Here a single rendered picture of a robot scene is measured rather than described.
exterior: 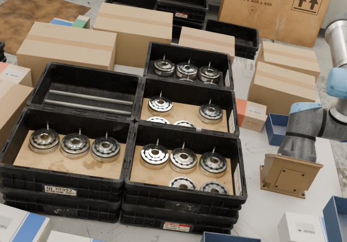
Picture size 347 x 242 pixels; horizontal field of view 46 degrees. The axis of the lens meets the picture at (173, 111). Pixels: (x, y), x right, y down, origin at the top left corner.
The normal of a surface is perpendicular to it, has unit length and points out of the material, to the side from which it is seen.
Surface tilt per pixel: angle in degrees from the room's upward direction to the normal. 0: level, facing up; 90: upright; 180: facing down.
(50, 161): 0
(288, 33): 72
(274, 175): 90
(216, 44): 0
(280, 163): 90
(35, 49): 0
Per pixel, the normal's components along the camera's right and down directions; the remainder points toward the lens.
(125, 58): -0.02, 0.63
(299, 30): -0.11, 0.35
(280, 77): 0.15, -0.76
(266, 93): -0.25, 0.58
